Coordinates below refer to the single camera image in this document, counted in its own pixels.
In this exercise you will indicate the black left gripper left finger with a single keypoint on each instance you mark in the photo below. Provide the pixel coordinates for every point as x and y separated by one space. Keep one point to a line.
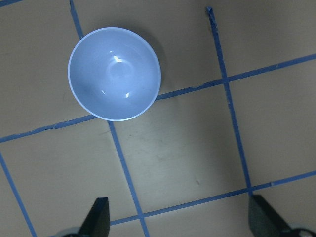
96 223

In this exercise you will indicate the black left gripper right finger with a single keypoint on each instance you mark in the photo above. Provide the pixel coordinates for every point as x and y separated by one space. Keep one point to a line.
264 221

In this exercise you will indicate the blue bowl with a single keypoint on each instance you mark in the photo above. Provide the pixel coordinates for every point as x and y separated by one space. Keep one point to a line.
114 74

